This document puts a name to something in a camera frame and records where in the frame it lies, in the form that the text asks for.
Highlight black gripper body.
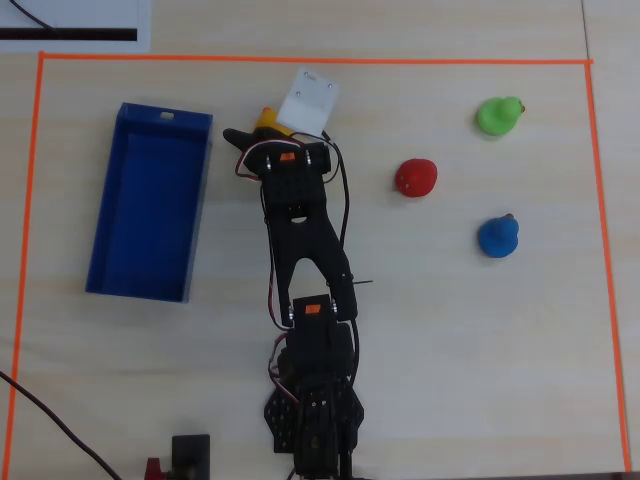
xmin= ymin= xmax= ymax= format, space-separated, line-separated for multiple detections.
xmin=248 ymin=126 xmax=335 ymax=175

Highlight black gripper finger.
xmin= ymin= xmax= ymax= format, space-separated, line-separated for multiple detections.
xmin=221 ymin=127 xmax=262 ymax=157

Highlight yellow rubber duck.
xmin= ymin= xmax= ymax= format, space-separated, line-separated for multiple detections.
xmin=256 ymin=106 xmax=295 ymax=137

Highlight blue plastic box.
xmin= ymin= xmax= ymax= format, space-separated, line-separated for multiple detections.
xmin=84 ymin=102 xmax=215 ymax=305

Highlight red rubber duck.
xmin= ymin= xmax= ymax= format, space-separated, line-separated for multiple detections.
xmin=394 ymin=158 xmax=439 ymax=199

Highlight green rubber duck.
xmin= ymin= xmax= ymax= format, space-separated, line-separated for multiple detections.
xmin=475 ymin=95 xmax=528 ymax=137

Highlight blue rubber duck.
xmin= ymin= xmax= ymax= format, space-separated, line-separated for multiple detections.
xmin=477 ymin=213 xmax=521 ymax=259

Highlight orange tape border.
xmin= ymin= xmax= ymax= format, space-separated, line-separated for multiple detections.
xmin=4 ymin=51 xmax=634 ymax=474

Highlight black tape strip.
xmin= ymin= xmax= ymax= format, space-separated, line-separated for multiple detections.
xmin=0 ymin=28 xmax=138 ymax=42

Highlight white paper sheet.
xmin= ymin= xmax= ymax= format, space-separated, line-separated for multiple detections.
xmin=0 ymin=0 xmax=152 ymax=53

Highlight black table clamp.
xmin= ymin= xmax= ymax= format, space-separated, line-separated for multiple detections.
xmin=171 ymin=434 xmax=212 ymax=480

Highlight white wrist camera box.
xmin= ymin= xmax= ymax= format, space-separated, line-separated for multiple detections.
xmin=275 ymin=66 xmax=342 ymax=136

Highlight thin black cable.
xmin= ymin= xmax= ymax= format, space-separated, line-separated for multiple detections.
xmin=8 ymin=0 xmax=54 ymax=32

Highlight thick black table cable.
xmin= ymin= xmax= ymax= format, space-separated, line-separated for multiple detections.
xmin=0 ymin=370 xmax=124 ymax=480

